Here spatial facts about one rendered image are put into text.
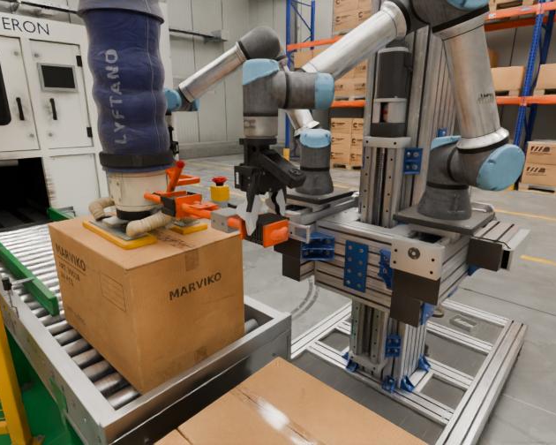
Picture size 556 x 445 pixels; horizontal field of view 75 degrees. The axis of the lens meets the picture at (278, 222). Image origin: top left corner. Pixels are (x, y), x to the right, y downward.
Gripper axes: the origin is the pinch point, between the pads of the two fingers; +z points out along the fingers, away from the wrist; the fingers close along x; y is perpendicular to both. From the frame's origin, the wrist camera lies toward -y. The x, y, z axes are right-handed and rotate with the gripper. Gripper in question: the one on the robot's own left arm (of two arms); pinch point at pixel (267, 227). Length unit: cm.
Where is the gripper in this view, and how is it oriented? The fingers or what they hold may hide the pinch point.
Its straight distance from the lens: 83.1
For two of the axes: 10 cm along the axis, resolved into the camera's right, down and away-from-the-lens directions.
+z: -0.1, 9.6, 2.9
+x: -6.9, 2.0, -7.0
